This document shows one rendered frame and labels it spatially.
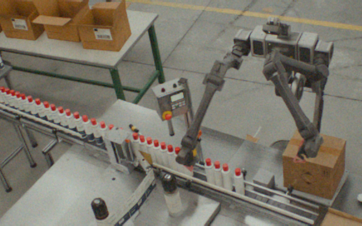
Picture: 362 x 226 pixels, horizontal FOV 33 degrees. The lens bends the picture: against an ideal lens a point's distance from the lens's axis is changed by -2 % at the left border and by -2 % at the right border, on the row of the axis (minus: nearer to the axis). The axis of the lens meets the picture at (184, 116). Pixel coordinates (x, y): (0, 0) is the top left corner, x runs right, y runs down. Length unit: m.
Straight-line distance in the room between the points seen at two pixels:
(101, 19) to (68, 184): 1.85
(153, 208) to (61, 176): 0.75
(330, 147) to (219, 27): 3.36
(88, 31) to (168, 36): 1.66
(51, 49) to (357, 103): 2.72
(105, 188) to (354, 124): 2.40
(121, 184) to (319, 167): 1.21
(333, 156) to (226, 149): 0.80
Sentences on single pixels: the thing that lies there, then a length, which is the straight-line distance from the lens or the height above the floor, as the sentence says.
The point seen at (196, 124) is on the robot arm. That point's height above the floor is 1.36.
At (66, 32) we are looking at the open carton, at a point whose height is 0.87.
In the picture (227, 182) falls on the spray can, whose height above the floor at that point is 0.97.
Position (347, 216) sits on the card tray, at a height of 0.85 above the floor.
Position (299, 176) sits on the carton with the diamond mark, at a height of 0.98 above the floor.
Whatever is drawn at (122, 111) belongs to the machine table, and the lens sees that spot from 4.41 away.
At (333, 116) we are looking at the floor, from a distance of 5.41.
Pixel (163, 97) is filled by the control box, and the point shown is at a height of 1.46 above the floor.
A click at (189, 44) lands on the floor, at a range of 6.43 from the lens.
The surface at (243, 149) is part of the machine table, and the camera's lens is 3.94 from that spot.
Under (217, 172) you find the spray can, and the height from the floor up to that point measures 1.03.
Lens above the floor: 3.58
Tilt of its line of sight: 40 degrees down
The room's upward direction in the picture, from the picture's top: 11 degrees counter-clockwise
